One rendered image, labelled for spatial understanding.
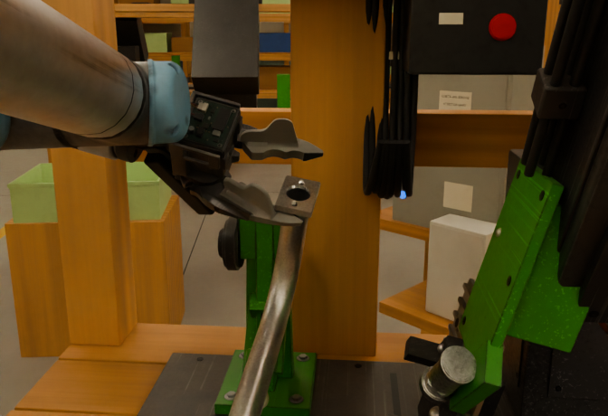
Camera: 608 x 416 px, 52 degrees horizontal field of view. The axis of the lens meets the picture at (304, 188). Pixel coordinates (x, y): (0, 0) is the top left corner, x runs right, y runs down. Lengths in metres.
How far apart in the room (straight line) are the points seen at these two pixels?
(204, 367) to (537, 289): 0.55
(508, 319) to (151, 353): 0.66
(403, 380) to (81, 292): 0.55
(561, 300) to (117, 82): 0.45
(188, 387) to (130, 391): 0.10
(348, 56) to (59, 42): 0.59
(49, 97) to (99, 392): 0.67
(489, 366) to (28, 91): 0.47
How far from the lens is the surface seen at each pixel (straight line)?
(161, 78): 0.55
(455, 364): 0.66
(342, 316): 1.04
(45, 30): 0.39
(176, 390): 0.97
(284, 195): 0.67
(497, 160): 1.07
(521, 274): 0.62
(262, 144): 0.70
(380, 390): 0.96
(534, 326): 0.66
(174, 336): 1.16
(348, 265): 1.01
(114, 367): 1.09
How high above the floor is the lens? 1.41
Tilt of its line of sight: 14 degrees down
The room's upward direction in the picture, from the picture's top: straight up
